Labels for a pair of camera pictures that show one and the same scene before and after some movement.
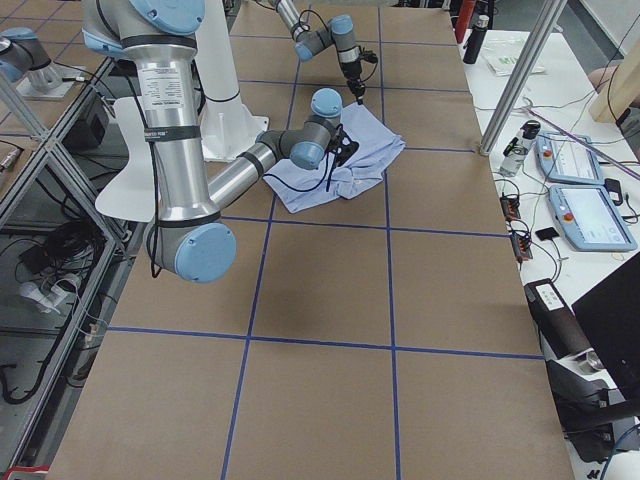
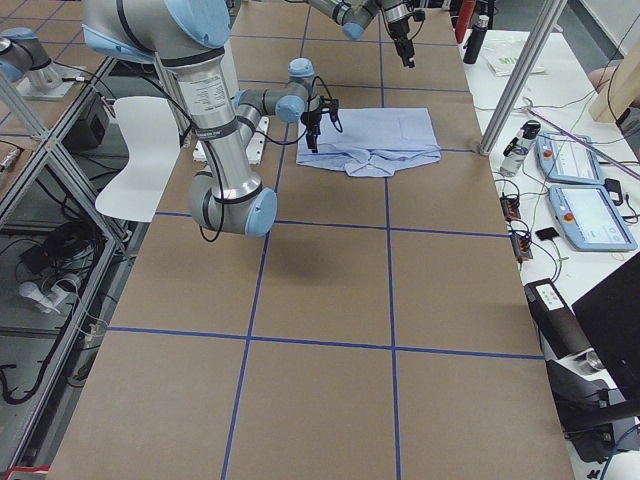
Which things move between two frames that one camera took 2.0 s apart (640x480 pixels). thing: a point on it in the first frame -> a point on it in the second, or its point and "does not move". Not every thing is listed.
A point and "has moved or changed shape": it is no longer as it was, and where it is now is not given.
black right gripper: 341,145 -> 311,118
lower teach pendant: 565,159 does not move
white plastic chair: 131,194 does not move
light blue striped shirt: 297,187 has moved or changed shape
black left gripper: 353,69 -> 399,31
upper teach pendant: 590,218 does not move
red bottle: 464,17 does not move
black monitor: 610,314 does not move
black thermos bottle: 476,40 does not move
